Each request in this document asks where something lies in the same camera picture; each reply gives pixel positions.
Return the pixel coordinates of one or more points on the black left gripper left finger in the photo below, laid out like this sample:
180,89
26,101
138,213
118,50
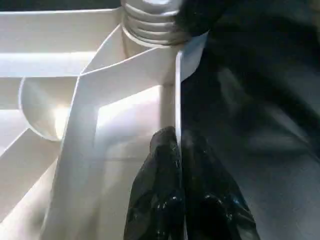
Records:
157,195

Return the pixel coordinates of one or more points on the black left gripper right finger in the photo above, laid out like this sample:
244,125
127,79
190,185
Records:
217,200

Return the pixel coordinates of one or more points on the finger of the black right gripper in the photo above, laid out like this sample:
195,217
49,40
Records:
200,15

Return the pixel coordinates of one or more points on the white plastic table leg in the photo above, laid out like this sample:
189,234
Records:
147,20

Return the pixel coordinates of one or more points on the white plastic table top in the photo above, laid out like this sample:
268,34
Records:
75,75

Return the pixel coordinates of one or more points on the black work mat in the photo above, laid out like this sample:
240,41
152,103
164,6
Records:
260,125

